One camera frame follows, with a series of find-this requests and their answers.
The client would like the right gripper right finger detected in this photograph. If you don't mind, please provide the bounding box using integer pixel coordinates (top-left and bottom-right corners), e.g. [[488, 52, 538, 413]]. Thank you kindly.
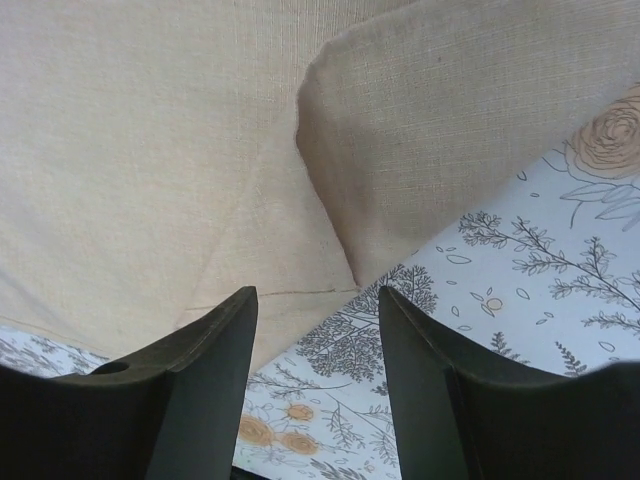
[[379, 287, 639, 479]]

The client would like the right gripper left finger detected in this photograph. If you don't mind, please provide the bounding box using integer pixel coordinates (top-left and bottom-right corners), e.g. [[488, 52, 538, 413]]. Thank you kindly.
[[1, 286, 258, 479]]

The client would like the beige linen napkin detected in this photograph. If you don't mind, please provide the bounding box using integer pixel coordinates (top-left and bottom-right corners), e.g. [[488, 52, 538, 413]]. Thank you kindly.
[[1, 1, 639, 365]]

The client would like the floral tablecloth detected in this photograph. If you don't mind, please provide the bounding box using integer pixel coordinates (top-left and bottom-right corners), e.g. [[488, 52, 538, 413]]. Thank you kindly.
[[1, 88, 639, 479]]

